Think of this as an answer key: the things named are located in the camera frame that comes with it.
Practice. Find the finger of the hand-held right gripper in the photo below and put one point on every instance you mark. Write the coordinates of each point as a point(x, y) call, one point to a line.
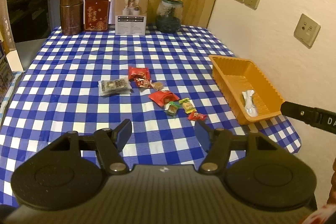
point(296, 111)

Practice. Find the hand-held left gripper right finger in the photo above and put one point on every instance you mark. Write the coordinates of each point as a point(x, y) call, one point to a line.
point(202, 132)

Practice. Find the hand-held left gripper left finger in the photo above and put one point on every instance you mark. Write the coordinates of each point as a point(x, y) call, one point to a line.
point(124, 132)

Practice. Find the red snack packet white print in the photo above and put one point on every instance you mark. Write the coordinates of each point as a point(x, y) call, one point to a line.
point(162, 97)

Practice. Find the red clear-window candy packet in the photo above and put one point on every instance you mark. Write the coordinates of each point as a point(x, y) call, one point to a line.
point(142, 83)

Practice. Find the orange plastic tray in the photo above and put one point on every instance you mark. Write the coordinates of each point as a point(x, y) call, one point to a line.
point(236, 74)

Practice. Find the small red wrapped candy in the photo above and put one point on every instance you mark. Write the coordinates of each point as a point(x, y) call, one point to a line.
point(197, 116)

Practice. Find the green yellow wrapped candy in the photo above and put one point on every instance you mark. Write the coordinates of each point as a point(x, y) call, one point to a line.
point(187, 106)

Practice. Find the grey clear snack packet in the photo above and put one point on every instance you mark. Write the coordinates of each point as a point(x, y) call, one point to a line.
point(114, 86)

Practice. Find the silver snack packet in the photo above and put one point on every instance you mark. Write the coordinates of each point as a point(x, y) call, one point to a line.
point(248, 103)

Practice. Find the brown candy in clear wrapper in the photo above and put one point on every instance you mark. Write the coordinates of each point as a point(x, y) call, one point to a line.
point(158, 86)

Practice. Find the large red snack packet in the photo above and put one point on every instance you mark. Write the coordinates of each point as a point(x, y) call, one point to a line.
point(137, 72)

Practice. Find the blue white checked tablecloth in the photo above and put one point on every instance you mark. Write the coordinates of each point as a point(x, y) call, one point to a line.
point(78, 82)

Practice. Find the red white patterned clothing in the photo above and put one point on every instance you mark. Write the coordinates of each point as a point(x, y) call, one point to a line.
point(324, 214)

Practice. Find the white carton box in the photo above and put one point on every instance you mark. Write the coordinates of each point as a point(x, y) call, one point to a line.
point(131, 14)

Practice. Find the glass jar with green lid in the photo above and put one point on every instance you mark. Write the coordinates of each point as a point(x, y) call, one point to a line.
point(168, 16)

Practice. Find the red tin box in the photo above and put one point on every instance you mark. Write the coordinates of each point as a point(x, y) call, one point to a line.
point(96, 14)

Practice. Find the brown metal canister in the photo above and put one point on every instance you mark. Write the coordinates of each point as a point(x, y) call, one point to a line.
point(71, 12)

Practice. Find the black glossy appliance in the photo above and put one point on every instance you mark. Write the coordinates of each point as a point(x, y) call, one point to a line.
point(31, 8)

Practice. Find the beige wall data socket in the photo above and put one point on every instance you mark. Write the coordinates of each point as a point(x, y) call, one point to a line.
point(306, 30)

